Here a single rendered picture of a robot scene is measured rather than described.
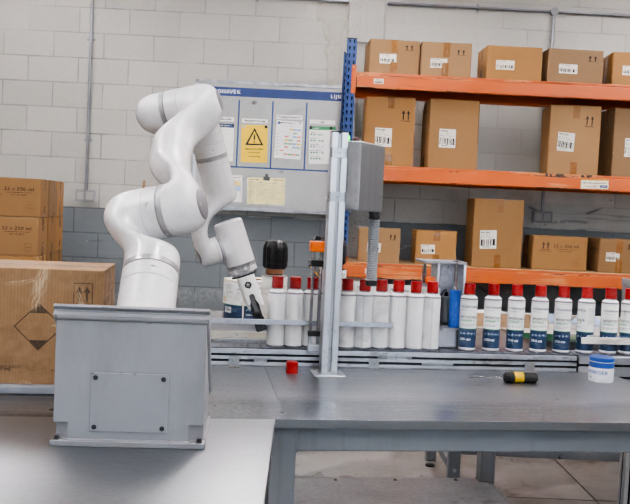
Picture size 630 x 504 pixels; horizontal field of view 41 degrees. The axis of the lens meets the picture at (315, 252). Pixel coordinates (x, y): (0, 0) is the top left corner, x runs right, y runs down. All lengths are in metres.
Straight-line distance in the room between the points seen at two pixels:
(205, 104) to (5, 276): 0.63
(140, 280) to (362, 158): 0.82
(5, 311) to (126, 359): 0.53
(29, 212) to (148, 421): 4.15
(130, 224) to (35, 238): 3.82
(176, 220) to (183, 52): 5.23
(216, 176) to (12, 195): 3.46
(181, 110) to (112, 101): 4.93
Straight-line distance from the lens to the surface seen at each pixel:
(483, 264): 6.25
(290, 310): 2.45
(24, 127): 7.25
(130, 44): 7.12
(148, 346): 1.59
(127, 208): 1.89
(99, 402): 1.62
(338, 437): 1.93
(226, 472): 1.50
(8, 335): 2.07
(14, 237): 5.70
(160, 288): 1.74
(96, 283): 2.02
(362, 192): 2.32
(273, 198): 6.74
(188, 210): 1.85
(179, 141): 2.05
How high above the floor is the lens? 1.29
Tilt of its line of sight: 3 degrees down
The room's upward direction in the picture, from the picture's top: 3 degrees clockwise
